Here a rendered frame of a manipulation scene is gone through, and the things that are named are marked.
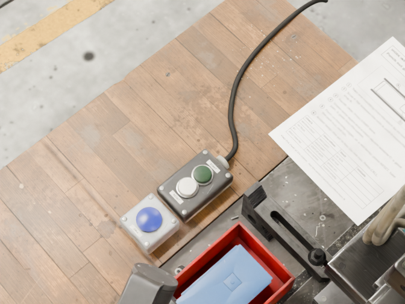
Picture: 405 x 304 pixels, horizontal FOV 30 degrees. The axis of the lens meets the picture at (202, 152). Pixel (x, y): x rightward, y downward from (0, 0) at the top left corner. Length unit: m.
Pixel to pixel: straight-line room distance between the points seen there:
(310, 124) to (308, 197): 0.13
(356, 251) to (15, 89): 1.63
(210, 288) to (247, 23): 0.50
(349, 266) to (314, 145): 0.36
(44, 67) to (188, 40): 1.13
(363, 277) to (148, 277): 0.26
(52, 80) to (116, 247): 1.27
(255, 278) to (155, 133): 0.31
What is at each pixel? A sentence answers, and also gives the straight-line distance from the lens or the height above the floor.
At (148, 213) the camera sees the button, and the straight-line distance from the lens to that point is 1.17.
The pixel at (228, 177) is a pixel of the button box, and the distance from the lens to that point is 1.19.
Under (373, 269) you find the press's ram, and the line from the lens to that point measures 0.95.
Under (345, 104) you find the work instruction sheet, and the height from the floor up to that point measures 0.90.
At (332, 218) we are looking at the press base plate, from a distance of 1.22.
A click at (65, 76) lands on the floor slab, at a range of 2.40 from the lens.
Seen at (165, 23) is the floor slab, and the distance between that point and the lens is 2.47.
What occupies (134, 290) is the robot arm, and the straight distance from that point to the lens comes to 0.87.
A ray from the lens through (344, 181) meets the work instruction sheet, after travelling 1.24.
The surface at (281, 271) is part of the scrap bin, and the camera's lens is 1.13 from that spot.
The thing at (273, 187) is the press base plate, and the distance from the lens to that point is 1.22.
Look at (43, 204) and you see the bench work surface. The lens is 1.24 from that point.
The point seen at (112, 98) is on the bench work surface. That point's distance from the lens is 1.30.
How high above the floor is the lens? 2.03
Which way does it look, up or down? 65 degrees down
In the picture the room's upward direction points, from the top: 1 degrees counter-clockwise
